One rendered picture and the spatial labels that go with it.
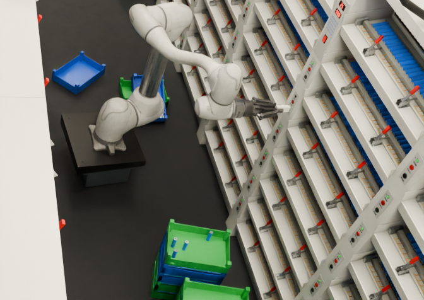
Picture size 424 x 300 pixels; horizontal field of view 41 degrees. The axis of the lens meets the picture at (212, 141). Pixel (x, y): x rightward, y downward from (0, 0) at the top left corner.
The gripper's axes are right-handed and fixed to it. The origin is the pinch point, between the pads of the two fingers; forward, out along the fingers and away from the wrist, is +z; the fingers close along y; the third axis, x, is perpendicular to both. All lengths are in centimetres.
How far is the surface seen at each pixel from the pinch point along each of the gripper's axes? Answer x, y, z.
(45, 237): 75, 108, -115
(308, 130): -3.4, 10.5, 10.6
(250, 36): -7, -62, 7
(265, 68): -6.8, -35.7, 6.6
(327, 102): 16.1, 12.2, 10.7
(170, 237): -65, 23, -43
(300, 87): 12.9, 0.0, 3.9
